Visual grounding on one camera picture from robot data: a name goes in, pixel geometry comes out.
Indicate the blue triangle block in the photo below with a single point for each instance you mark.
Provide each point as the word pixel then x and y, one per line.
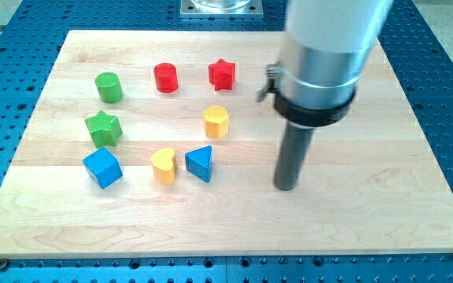
pixel 199 163

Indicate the yellow hexagon block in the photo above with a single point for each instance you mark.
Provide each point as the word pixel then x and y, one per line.
pixel 216 121

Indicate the yellow heart block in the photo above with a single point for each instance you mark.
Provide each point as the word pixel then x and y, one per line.
pixel 164 165

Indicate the red star block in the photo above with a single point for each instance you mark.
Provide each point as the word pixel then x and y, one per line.
pixel 221 74

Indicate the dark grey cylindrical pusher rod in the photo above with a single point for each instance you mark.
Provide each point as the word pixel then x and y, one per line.
pixel 292 153

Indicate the light wooden board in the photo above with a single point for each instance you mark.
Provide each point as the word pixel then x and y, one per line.
pixel 370 184

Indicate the red cylinder block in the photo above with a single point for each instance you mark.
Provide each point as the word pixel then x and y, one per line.
pixel 166 77

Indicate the green star block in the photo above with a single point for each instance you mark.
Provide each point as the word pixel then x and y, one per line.
pixel 104 129

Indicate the blue cube block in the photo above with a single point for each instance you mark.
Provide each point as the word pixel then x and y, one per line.
pixel 103 167

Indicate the green cylinder block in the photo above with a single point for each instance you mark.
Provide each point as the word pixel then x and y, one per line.
pixel 109 87

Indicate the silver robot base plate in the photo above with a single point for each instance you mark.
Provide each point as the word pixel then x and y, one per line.
pixel 221 8

